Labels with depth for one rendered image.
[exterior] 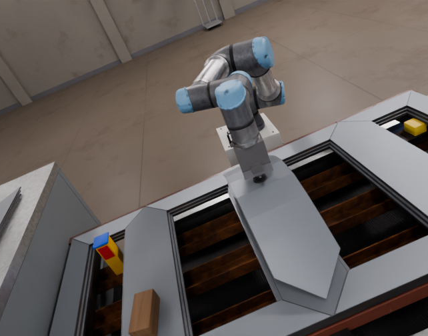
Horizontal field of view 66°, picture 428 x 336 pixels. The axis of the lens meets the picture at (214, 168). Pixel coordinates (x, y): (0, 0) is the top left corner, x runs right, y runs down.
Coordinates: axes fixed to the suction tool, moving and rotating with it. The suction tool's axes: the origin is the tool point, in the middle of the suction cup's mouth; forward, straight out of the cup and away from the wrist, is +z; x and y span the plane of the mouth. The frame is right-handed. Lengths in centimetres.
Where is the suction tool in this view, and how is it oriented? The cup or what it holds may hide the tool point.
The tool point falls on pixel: (261, 181)
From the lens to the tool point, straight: 99.6
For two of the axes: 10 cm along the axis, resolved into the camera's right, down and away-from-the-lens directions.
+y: 9.3, -3.5, -1.0
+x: -1.1, -5.2, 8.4
